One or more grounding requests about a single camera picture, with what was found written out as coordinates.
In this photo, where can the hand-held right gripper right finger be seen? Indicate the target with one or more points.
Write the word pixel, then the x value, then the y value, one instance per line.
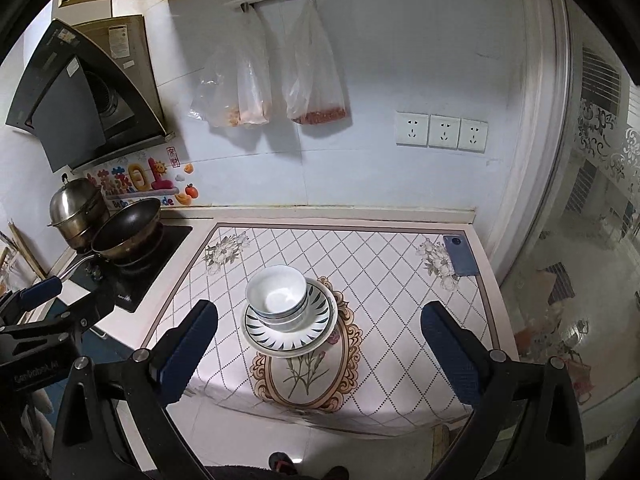
pixel 450 355

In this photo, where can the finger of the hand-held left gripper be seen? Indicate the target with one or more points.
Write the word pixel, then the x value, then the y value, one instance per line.
pixel 95 305
pixel 42 290

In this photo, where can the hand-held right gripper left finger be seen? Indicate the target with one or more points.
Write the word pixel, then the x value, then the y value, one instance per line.
pixel 185 355

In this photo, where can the white bowl blue rim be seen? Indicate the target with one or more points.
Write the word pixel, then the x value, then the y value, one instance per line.
pixel 275 300

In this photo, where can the plain white plate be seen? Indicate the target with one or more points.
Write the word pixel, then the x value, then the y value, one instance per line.
pixel 334 310

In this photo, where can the blue leaf pattern plate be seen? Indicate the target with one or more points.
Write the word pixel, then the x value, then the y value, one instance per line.
pixel 320 310

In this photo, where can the wooden stick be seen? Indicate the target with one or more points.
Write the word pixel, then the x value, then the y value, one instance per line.
pixel 27 250

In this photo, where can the black induction cooktop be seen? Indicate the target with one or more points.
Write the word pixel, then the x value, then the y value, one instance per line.
pixel 150 270

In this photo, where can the dark frying pan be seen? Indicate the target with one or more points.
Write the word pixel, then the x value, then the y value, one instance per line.
pixel 125 225

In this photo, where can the steel steamer pot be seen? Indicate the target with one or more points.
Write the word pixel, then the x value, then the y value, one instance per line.
pixel 75 205

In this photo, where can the blue smartphone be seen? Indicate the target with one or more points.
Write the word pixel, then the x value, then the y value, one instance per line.
pixel 460 255

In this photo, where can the person's shoe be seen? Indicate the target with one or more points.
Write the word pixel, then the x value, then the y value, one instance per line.
pixel 282 462
pixel 336 474

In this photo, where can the black range hood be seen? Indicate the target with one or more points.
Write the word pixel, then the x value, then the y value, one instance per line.
pixel 65 95

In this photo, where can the frosted glass sliding door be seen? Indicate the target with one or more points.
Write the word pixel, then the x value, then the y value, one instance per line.
pixel 600 185

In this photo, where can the clear plastic bag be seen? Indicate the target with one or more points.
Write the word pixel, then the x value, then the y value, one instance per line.
pixel 215 95
pixel 312 80
pixel 255 90

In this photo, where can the colourful wall stickers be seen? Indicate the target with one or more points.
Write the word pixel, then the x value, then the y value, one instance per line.
pixel 135 180

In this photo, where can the white wall socket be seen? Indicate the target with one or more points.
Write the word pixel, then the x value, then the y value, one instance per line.
pixel 473 135
pixel 444 132
pixel 412 129

